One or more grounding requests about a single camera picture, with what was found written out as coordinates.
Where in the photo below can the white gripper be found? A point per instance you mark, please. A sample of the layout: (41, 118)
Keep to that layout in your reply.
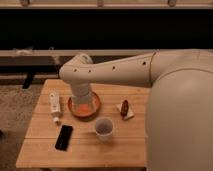
(81, 98)

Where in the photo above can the orange ceramic bowl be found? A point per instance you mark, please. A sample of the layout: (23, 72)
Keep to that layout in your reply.
(86, 114)

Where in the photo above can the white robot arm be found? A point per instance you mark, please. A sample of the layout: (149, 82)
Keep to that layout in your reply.
(179, 112)

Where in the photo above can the white tube bottle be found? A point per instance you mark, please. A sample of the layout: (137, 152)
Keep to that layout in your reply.
(55, 108)

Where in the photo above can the white paper cup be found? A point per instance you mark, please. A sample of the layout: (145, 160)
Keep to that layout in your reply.
(104, 128)

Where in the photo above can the white napkin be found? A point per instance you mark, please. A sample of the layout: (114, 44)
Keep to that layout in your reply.
(130, 113)

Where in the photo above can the brown food item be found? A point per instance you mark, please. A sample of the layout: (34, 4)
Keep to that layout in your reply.
(124, 108)

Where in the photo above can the black smartphone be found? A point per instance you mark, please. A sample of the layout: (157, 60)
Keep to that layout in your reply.
(64, 137)

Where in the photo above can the wooden table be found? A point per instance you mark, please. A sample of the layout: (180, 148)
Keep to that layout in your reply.
(126, 149)

